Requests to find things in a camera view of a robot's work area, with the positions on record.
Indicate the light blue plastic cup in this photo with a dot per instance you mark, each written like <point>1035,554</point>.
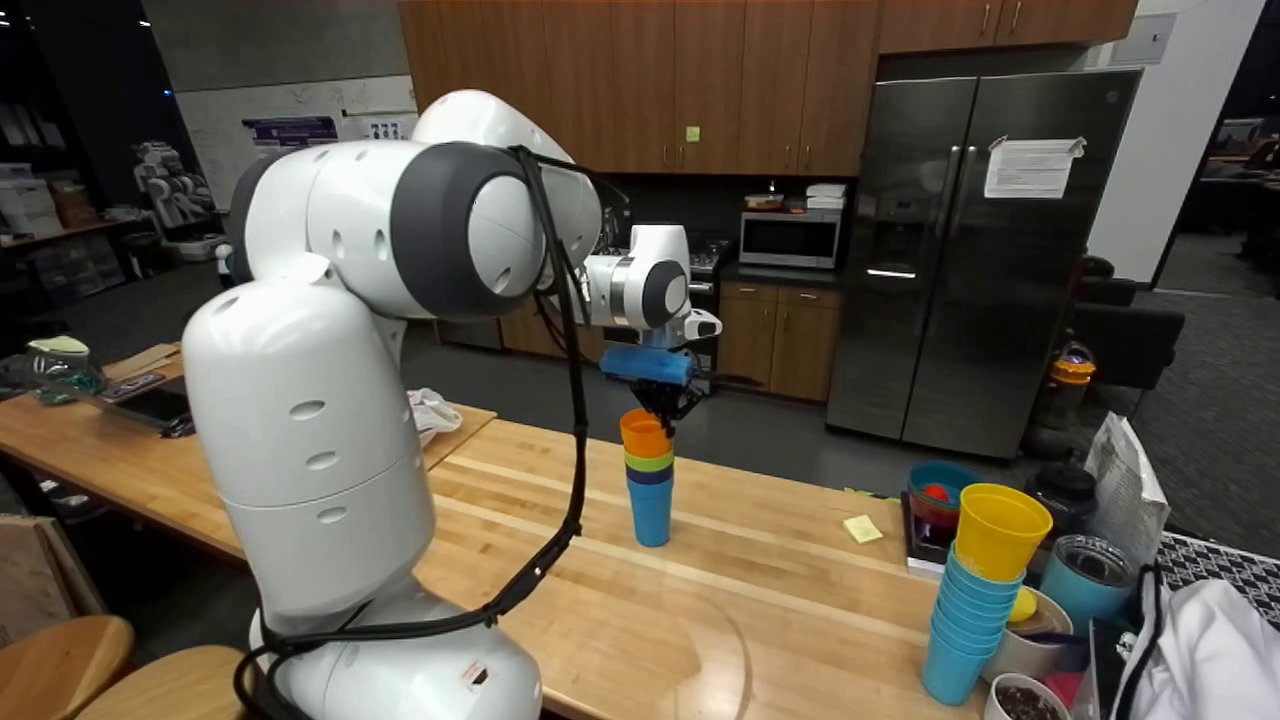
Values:
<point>650,515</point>

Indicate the teal bowl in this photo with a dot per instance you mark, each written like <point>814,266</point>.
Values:
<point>940,474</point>

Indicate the stainless steel refrigerator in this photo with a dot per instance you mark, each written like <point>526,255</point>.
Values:
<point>955,303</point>

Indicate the dark blue plastic cup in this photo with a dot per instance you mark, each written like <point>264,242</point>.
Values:
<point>650,477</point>

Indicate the silver microwave oven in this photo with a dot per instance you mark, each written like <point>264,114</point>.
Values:
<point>788,242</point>

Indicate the stack of light blue cups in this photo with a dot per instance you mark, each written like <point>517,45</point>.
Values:
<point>965,628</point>

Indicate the green plastic cup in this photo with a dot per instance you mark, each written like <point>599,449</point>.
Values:
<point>650,464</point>

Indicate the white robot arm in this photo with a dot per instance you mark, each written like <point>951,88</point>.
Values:
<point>310,435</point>

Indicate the yellow plastic cup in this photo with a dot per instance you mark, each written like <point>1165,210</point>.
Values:
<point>999,529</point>

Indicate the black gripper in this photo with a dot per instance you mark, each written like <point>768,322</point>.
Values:
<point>668,402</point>

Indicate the yellow sticky note pad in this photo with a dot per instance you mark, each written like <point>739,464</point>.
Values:
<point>861,529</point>

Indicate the orange plastic cup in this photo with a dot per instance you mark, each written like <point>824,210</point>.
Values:
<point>645,435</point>

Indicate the white plastic bag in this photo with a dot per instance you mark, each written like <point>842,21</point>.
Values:
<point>434,412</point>

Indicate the paper on refrigerator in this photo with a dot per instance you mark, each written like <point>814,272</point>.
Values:
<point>1028,170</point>

